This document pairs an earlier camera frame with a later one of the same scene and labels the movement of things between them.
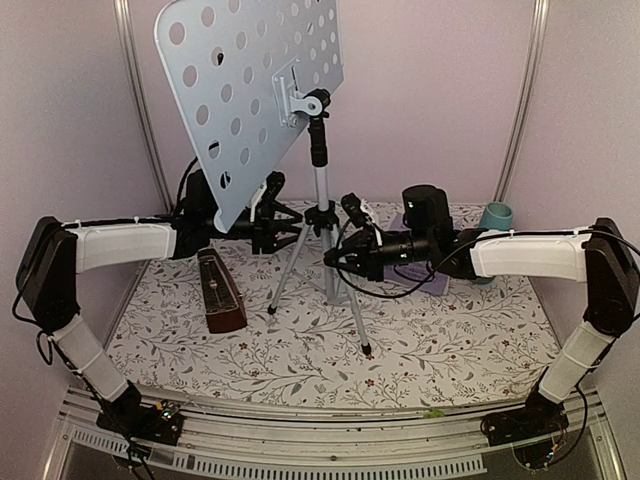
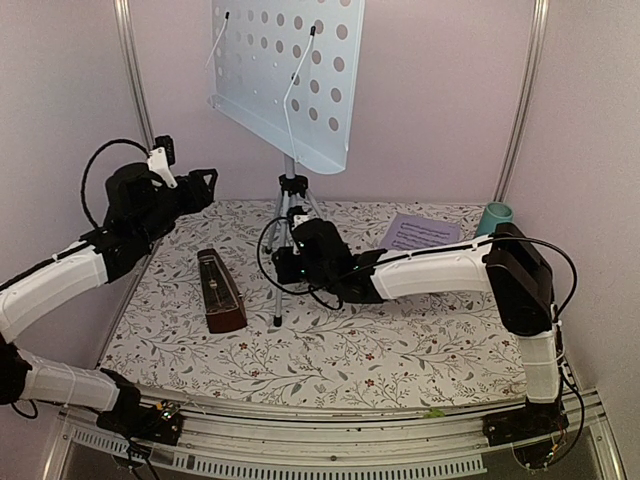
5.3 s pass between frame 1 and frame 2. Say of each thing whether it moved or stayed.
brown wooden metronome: stayed
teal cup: stayed
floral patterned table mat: stayed
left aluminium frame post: stayed
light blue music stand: moved
